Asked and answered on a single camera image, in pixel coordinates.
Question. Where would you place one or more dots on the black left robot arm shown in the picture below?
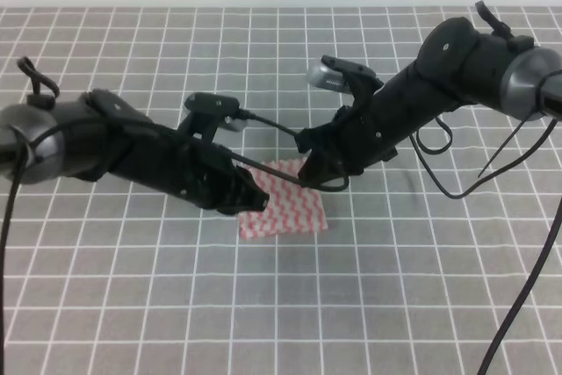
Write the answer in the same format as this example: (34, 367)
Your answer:
(100, 133)

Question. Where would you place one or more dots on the grey grid tablecloth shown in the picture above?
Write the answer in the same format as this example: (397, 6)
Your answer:
(113, 278)

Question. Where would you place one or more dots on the pink wavy striped towel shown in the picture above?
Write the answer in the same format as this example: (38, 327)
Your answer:
(291, 209)

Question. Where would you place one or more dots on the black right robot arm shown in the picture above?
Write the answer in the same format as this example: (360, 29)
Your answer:
(456, 65)

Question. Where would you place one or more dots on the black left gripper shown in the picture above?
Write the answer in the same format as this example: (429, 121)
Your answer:
(201, 176)

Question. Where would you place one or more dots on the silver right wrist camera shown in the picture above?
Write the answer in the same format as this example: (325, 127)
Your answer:
(346, 77)

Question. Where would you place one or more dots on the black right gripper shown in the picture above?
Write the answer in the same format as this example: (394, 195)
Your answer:
(349, 137)

